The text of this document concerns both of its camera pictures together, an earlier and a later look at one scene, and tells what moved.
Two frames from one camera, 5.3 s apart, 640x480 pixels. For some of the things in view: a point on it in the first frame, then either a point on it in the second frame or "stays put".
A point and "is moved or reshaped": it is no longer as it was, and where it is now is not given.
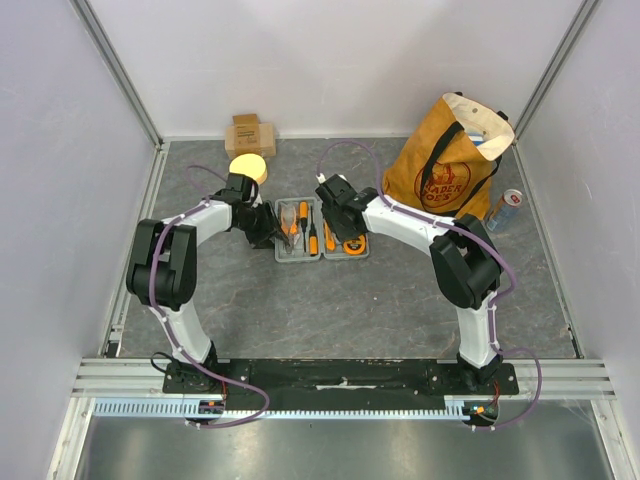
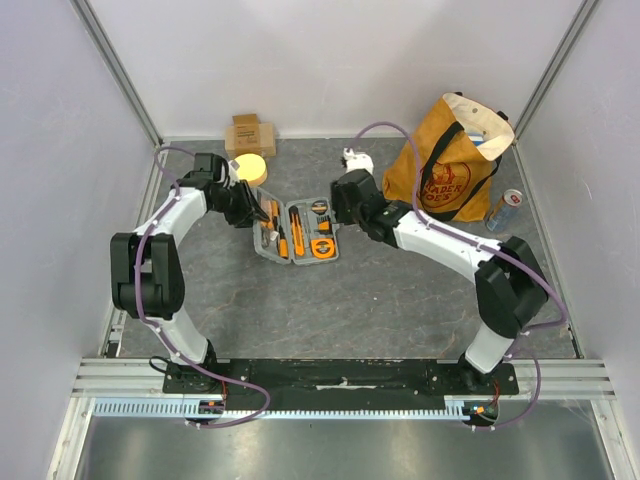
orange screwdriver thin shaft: (304, 216) is moved or reshaped
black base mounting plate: (339, 381) stays put
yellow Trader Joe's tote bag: (445, 166) stays put
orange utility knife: (330, 241) to (297, 231)
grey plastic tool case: (302, 225) is moved or reshaped
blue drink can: (510, 199) stays put
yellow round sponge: (251, 165) stays put
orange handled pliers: (289, 226) is moved or reshaped
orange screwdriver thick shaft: (313, 238) is moved or reshaped
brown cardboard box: (247, 136) stays put
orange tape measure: (355, 247) to (323, 248)
